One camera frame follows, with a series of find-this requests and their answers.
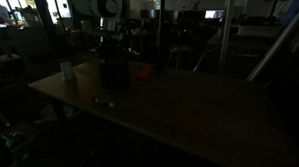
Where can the upright metal pole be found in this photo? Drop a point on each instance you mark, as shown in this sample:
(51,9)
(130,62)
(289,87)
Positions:
(226,30)

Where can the person in background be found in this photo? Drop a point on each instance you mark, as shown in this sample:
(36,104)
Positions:
(1,12)

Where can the lit computer monitor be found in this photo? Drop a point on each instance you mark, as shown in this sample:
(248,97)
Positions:
(214,13)

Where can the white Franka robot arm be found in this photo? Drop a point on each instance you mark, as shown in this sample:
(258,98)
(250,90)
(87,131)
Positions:
(97,7)

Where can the red plastic object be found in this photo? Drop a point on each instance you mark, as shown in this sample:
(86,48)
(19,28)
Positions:
(144,73)

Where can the black box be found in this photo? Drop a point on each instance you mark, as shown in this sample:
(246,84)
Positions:
(114,74)

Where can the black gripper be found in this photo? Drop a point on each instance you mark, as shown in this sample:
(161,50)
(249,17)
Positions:
(112,49)

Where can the small white cup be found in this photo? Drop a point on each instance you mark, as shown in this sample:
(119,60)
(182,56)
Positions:
(68,71)

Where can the black and white marker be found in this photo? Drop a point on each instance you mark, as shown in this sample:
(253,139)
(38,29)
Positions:
(104,102)

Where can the slanted metal pole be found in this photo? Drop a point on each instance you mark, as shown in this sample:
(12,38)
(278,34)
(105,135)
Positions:
(278,44)

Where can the wooden stool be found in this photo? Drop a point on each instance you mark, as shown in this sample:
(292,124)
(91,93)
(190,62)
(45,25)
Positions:
(181,55)

